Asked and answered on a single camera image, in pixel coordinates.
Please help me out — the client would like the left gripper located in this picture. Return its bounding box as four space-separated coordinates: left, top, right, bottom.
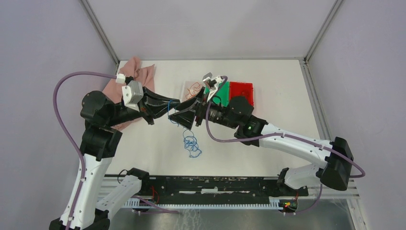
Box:
107 84 181 125

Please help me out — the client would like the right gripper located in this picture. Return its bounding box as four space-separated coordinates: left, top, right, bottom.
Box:
169 87 239 130

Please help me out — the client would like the orange cable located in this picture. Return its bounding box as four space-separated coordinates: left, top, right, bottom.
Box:
184 81 203 100

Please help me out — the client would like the cable bundle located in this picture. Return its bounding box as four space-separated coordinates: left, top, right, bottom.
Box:
167 99 203 159

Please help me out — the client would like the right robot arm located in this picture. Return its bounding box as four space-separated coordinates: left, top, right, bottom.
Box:
169 92 353 196

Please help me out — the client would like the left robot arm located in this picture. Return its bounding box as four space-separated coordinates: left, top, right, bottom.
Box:
49 86 179 230

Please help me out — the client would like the clear plastic bin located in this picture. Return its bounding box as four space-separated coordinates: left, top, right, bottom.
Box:
177 80 205 110

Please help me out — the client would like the pink cloth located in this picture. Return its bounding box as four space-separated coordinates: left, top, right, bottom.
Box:
102 57 155 112

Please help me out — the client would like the green plastic bin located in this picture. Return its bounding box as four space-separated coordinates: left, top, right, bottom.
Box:
212 81 229 107

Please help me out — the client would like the red plastic bin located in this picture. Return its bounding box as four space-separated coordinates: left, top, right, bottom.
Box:
229 81 254 106

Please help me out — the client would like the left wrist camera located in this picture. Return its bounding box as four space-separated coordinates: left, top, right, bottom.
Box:
122 80 144 110

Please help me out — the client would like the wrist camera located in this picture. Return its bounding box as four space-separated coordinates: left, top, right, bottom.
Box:
203 72 228 102
122 80 144 110

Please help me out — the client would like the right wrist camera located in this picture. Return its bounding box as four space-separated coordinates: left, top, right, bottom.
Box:
203 72 228 102

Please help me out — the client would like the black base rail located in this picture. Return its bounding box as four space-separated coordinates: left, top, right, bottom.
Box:
136 175 309 205

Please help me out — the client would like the white cable duct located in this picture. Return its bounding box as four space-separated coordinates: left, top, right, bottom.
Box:
120 197 299 210

